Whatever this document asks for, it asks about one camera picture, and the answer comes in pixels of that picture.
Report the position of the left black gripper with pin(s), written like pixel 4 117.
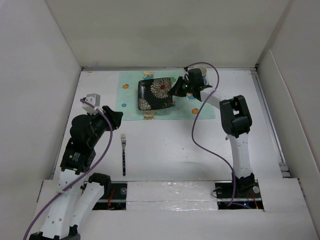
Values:
pixel 115 116

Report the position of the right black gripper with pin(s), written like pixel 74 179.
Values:
pixel 176 89

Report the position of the purple mug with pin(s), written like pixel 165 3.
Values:
pixel 203 70

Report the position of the green cartoon print cloth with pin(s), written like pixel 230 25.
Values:
pixel 183 108

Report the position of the black floral square plate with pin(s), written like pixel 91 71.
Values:
pixel 153 94

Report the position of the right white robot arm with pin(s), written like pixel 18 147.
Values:
pixel 236 121

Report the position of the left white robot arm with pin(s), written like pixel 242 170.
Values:
pixel 79 189

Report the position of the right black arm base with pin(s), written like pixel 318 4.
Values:
pixel 247 199

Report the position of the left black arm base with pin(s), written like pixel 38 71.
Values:
pixel 116 200

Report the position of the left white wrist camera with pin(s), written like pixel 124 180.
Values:
pixel 91 103

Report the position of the fork with dark handle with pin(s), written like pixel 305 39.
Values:
pixel 123 145

